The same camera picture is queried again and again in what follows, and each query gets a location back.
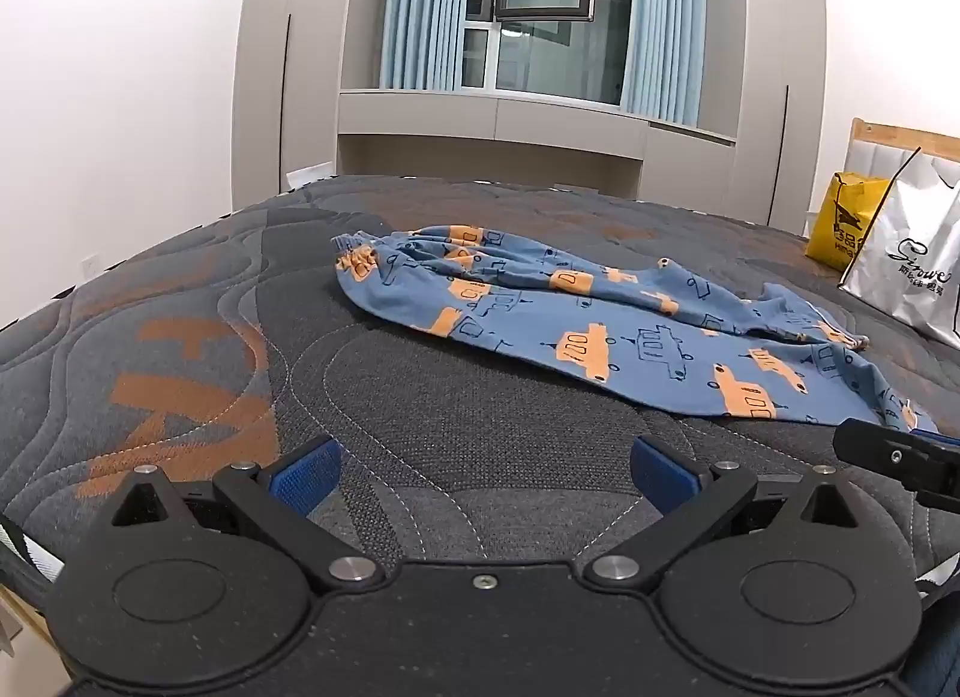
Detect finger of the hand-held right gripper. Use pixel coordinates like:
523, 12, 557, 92
832, 418, 960, 515

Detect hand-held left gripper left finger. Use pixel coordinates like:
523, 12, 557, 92
111, 436, 385, 593

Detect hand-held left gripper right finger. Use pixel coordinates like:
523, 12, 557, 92
581, 436, 865, 593

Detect blue pants with orange cars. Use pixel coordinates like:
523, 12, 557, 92
331, 223, 938, 435

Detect grey orange quilted mattress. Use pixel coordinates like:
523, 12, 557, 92
0, 173, 960, 593

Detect person's dark blue clothing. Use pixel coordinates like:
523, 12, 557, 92
898, 592, 960, 697

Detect white shopping bag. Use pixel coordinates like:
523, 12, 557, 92
838, 157, 960, 349

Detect yellow shopping bag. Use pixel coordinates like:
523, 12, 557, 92
806, 170, 893, 269

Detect white flat object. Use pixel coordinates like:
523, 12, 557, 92
283, 161, 335, 190

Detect wooden padded headboard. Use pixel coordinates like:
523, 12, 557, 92
843, 116, 960, 181

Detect beige window sill cabinet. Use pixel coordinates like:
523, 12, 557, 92
336, 89, 740, 205

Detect tall beige wardrobe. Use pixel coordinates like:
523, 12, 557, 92
231, 0, 365, 212
731, 0, 827, 236

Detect light blue curtain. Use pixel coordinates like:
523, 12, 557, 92
619, 0, 709, 128
379, 0, 473, 92

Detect dark framed window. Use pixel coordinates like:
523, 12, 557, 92
462, 0, 637, 106

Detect black white strap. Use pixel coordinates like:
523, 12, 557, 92
0, 513, 67, 594

